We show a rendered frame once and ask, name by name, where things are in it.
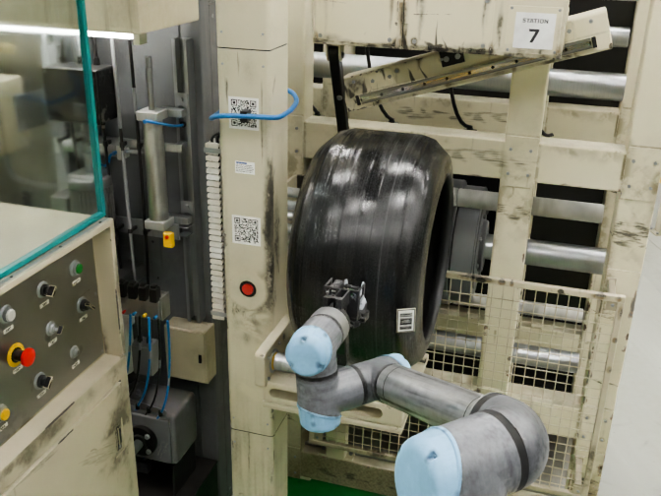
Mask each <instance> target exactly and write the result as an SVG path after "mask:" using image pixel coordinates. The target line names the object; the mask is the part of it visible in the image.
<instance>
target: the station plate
mask: <svg viewBox="0 0 661 496"><path fill-rule="evenodd" d="M556 19H557V14H545V13H526V12H516V16H515V25H514V34H513V43H512V47H516V48H532V49H547V50H552V49H553V41H554V33H555V26H556Z"/></svg>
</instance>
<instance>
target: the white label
mask: <svg viewBox="0 0 661 496"><path fill-rule="evenodd" d="M415 310H416V308H407V309H397V310H396V332H397V333H404V332H414V331H415Z"/></svg>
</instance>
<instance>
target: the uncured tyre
mask: <svg viewBox="0 0 661 496"><path fill-rule="evenodd" d="M452 215H453V173H452V163H451V157H450V155H449V154H448V153H447V152H446V151H445V150H444V148H443V147H442V146H441V145H440V144H439V143H438V142H437V140H435V139H433V138H430V137H428V136H425V135H421V134H411V133H400V132H391V131H381V130H370V129H360V128H354V129H348V130H343V131H340V132H338V133H337V134H336V135H334V136H333V137H332V138H331V139H329V140H328V141H327V142H326V143H324V144H323V145H322V146H321V147H320V148H319V149H318V150H317V152H316V153H315V155H314V156H313V158H312V160H311V162H310V164H309V166H308V168H307V171H306V173H305V176H304V179H303V182H302V185H301V188H300V191H299V195H298V198H297V202H296V206H295V211H294V215H293V220H292V225H291V231H290V238H289V246H288V256H287V271H286V293H287V306H288V313H289V318H290V322H291V326H292V329H293V331H294V333H295V332H296V331H297V330H299V329H300V328H301V327H302V326H303V325H304V324H305V323H306V321H307V320H308V319H309V318H310V317H311V316H312V315H313V314H314V313H315V312H316V311H317V310H318V309H319V308H321V307H322V306H323V294H324V285H325V284H326V283H327V282H328V281H329V280H330V278H332V283H334V281H335V280H336V279H340V280H345V279H347V281H348V284H351V285H353V286H359V288H360V287H361V284H362V282H363V281H364V282H365V294H364V297H365V299H366V301H367V310H369V311H370V312H369V319H368V320H367V321H366V322H365V324H362V323H361V324H360V326H359V327H357V328H355V329H350V330H349V332H348V333H349V357H348V360H347V363H346V365H348V366H349V365H352V364H356V363H359V362H363V361H366V360H369V359H373V358H376V357H378V356H380V355H383V354H392V353H399V354H401V355H402V356H403V357H404V359H406V360H407V361H408V363H409V365H410V367H411V366H413V365H414V364H416V363H417V362H419V361H420V360H422V359H423V357H424V355H425V353H426V351H427V349H428V346H429V343H430V340H431V337H432V334H433V331H434V328H435V325H436V321H437V318H438V314H439V310H440V306H441V301H442V296H443V291H444V286H445V280H446V274H447V268H448V261H449V254H450V247H451V229H452ZM407 308H416V310H415V331H414V332H404V333H397V332H396V310H397V309H407Z"/></svg>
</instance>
